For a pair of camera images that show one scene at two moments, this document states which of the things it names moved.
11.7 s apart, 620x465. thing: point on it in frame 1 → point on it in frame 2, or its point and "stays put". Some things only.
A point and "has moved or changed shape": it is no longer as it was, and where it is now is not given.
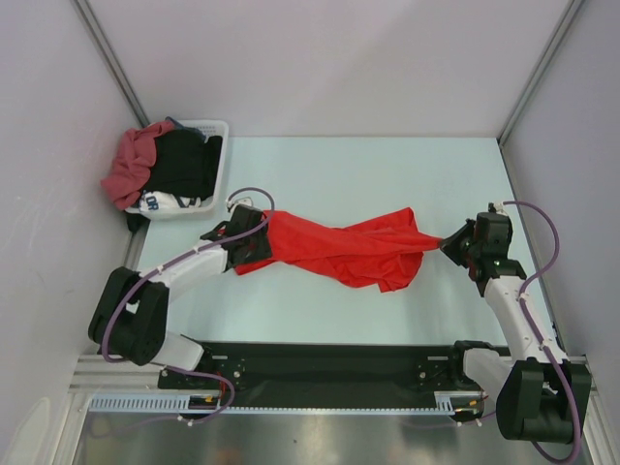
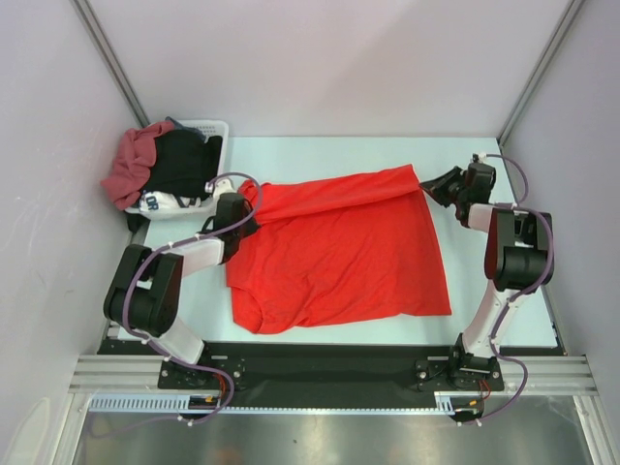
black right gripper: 449,245 → 436,188
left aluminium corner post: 97,36 stays put
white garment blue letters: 152,201 stays put
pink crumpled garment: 133,163 stays put
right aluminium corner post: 571,12 stays put
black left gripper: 263,249 → 252,226
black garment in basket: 184,162 stays put
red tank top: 380,247 has moved or changed shape
